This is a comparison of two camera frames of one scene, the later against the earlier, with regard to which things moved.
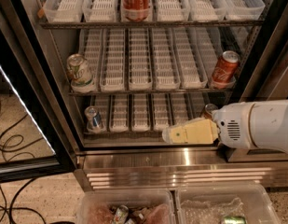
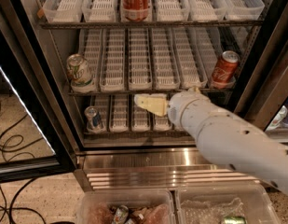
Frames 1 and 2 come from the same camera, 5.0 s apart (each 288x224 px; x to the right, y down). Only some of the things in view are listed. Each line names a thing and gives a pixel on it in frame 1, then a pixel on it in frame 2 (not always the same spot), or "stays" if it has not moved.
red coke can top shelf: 135,3 stays
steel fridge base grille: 170,169 stays
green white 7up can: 79,73 stays
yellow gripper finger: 197,132 -> 156,103
